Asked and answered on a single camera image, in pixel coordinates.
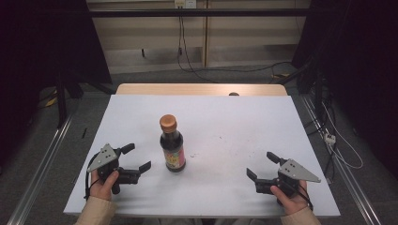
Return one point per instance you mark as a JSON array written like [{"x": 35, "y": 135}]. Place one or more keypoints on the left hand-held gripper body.
[{"x": 104, "y": 157}]

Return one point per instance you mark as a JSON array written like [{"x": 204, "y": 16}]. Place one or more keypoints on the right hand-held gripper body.
[{"x": 294, "y": 172}]

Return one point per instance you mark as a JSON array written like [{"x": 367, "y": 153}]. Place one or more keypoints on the dark sauce bottle orange cap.
[{"x": 172, "y": 146}]

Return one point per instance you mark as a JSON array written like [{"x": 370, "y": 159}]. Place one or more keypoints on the person's left hand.
[{"x": 101, "y": 189}]

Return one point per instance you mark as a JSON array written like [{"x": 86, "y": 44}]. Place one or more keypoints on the person's right hand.
[{"x": 292, "y": 204}]

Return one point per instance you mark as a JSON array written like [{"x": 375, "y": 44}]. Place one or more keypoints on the white table mat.
[{"x": 219, "y": 125}]

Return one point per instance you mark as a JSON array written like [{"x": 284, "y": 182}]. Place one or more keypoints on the black metal stand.
[{"x": 61, "y": 103}]

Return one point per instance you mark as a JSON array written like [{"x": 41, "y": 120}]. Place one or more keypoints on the metal floor rail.
[
  {"x": 40, "y": 168},
  {"x": 350, "y": 184}
]

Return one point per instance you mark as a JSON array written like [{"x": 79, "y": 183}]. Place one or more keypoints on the wooden vertical post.
[{"x": 205, "y": 34}]

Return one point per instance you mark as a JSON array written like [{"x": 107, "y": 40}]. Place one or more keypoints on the white wall outlet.
[{"x": 185, "y": 3}]

